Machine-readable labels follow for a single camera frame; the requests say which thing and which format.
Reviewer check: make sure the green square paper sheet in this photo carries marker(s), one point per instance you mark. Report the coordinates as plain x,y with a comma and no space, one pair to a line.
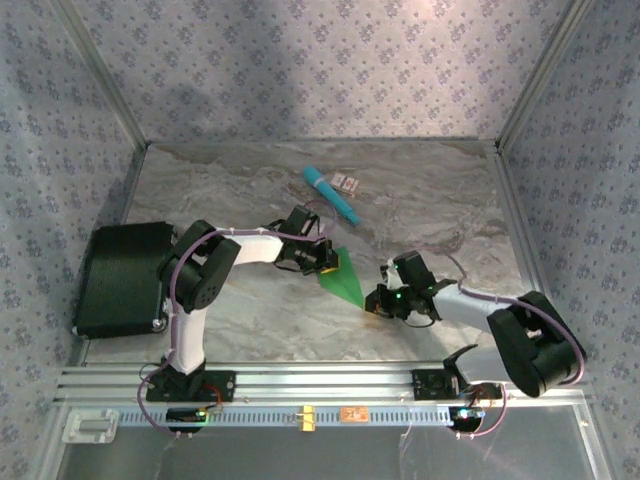
347,285

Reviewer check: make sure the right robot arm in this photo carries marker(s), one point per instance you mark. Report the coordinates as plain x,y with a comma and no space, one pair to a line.
530,350

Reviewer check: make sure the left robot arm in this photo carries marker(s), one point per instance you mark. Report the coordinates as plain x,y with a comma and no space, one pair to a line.
190,340

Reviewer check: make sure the teal marker pen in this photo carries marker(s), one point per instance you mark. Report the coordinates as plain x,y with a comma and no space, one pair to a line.
330,192

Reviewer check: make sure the small red white card box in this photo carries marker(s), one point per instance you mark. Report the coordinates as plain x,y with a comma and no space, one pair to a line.
346,184

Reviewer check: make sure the orange label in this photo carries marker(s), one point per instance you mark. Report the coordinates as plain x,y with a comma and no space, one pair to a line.
354,414

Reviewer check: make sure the clear acrylic panel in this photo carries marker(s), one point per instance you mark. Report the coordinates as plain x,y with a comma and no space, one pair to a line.
300,455

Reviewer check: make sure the black ribbed case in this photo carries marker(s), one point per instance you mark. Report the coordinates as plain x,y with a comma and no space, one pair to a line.
125,280

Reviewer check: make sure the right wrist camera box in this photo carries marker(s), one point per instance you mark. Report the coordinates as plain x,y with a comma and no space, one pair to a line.
391,277

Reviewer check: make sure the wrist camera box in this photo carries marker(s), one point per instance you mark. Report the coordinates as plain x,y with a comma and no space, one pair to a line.
391,277
324,234

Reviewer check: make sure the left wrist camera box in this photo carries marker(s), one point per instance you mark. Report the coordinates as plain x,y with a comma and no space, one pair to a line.
324,234

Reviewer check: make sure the aluminium mounting rail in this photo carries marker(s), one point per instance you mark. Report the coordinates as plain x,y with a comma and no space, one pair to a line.
325,382

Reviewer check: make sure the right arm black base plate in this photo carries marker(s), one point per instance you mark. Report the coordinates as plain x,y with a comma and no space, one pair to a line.
425,385

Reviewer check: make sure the aluminium side rail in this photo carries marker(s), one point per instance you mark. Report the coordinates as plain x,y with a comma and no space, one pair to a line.
515,210
131,185

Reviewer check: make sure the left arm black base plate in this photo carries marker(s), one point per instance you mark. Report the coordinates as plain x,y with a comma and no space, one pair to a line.
225,385

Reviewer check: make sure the aluminium frame post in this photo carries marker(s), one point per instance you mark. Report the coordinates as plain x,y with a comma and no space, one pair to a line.
540,75
104,75

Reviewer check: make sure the clear acrylic bracket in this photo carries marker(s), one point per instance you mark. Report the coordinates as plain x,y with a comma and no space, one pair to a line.
91,426

